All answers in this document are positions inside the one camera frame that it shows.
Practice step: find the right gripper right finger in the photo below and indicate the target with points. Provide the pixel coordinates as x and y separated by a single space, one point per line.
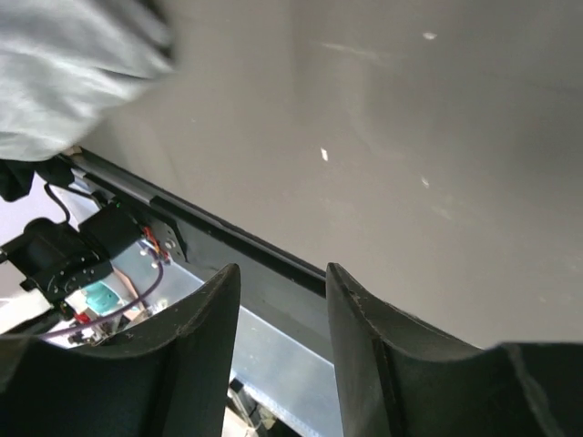
399 376

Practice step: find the grey t shirt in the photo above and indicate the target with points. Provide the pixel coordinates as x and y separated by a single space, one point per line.
64 64

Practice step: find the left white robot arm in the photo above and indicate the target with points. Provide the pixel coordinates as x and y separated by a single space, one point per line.
57 259

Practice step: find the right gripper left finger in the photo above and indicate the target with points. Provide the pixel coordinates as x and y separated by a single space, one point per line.
166 376

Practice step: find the aluminium frame rail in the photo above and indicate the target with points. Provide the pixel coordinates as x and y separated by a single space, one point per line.
293 382

